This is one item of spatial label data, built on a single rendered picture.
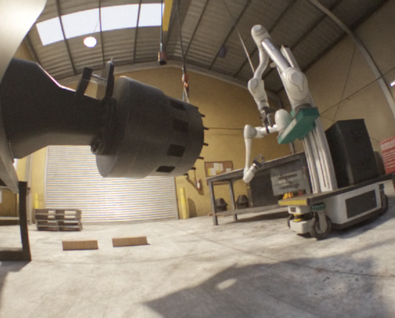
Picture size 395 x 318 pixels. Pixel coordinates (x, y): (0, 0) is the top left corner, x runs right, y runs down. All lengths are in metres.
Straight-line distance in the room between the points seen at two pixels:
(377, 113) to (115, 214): 9.82
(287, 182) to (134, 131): 2.27
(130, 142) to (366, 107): 7.91
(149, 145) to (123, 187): 5.64
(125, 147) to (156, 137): 0.16
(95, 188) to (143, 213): 1.84
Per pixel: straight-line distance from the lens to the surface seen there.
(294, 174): 2.69
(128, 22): 7.49
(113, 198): 6.48
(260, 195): 4.99
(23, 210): 1.69
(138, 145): 0.84
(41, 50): 8.12
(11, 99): 0.88
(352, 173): 1.59
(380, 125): 7.85
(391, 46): 8.42
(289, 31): 8.45
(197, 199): 6.78
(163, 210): 6.45
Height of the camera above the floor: 0.39
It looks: 14 degrees up
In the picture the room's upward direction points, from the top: 7 degrees counter-clockwise
